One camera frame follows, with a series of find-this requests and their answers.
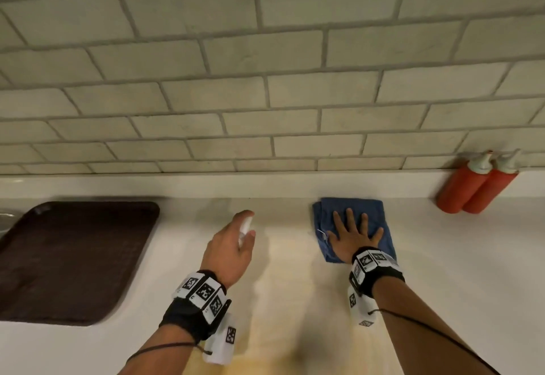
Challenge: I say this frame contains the person's right hand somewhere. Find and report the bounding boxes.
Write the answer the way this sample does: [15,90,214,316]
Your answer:
[326,208,384,263]

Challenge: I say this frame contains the person's left hand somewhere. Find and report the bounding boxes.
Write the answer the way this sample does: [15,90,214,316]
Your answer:
[200,211,256,288]

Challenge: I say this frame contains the white spray bottle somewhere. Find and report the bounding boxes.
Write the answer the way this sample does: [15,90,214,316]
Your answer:
[237,212,256,248]

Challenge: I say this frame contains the blue cleaning cloth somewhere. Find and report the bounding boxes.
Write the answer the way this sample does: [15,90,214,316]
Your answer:
[313,197,397,264]

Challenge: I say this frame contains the person's left forearm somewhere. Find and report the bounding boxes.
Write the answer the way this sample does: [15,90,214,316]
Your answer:
[127,327,206,375]

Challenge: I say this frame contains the person's right forearm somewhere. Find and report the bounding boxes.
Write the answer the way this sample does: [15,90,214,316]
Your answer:
[370,278,500,375]

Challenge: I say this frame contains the black wristband with marker tags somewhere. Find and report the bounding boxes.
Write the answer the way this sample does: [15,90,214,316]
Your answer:
[349,246,405,299]
[159,270,233,344]

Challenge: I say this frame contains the red squeeze bottle white cap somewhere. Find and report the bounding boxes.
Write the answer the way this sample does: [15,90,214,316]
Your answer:
[436,151,494,214]
[463,148,522,214]

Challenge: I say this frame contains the dark brown plastic tray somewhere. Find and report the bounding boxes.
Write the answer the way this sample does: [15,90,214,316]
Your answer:
[0,201,161,327]

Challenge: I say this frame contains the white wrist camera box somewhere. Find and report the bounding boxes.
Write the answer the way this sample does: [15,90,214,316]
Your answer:
[202,312,238,365]
[348,287,378,328]

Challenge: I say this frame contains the thin black cable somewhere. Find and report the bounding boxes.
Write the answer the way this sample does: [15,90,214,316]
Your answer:
[367,308,501,375]
[126,341,213,363]

